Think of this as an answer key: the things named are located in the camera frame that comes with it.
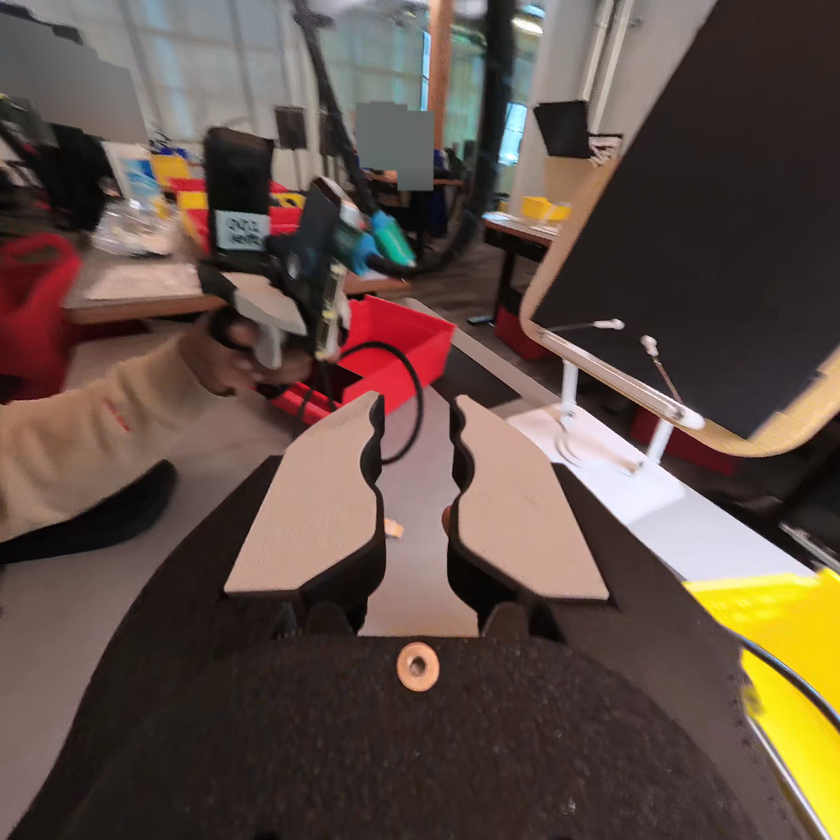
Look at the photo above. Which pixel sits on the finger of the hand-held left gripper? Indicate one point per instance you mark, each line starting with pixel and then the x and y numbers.
pixel 262 295

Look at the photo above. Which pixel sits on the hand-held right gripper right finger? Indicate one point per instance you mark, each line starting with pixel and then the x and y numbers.
pixel 525 525

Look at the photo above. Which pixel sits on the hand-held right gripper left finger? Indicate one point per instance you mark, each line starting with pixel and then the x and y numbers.
pixel 308 518

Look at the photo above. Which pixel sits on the red plastic bin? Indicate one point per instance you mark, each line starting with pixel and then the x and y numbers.
pixel 407 348

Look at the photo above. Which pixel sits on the person's left forearm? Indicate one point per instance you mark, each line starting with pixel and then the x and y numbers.
pixel 85 453

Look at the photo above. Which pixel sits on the person's left hand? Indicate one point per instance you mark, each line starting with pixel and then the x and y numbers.
pixel 226 361

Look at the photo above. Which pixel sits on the red ribbed bin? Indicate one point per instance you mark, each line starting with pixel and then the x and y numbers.
pixel 289 220

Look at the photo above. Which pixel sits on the black sign on stand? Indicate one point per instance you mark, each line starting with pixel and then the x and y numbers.
pixel 291 128

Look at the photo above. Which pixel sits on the small tape scrap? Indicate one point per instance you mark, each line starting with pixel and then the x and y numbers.
pixel 394 528

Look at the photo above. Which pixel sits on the white blue packet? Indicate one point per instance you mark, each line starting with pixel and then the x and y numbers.
pixel 141 177

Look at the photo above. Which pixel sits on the clear plastic bag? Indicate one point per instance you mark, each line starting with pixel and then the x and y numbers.
pixel 131 229

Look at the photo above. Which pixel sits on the white board stand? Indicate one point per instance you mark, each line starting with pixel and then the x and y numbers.
pixel 656 518

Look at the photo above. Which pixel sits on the red storage box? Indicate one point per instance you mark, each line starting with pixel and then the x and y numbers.
pixel 525 331

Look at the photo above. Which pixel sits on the red plastic basket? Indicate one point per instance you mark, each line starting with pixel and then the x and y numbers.
pixel 33 315

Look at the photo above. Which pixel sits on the wooden column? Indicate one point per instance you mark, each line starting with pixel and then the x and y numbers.
pixel 441 65

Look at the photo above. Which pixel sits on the wood-framed black board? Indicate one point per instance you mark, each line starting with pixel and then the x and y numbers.
pixel 722 197
pixel 561 128

